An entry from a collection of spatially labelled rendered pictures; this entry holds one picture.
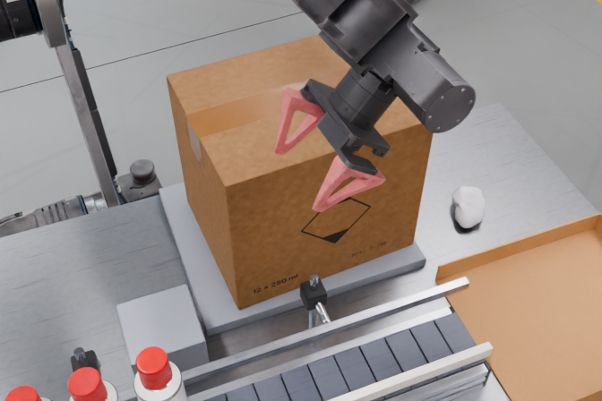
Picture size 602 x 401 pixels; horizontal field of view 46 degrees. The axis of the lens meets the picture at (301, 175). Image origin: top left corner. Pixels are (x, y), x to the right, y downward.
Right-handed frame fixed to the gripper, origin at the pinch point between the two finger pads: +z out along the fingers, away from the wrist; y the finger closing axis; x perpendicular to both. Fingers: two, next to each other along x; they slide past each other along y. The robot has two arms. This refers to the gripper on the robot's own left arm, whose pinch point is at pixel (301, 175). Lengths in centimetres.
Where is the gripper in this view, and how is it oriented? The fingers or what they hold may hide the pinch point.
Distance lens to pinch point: 79.2
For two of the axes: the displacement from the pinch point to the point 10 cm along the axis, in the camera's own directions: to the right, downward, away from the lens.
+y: 4.4, 6.6, -6.1
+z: -5.7, 7.3, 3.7
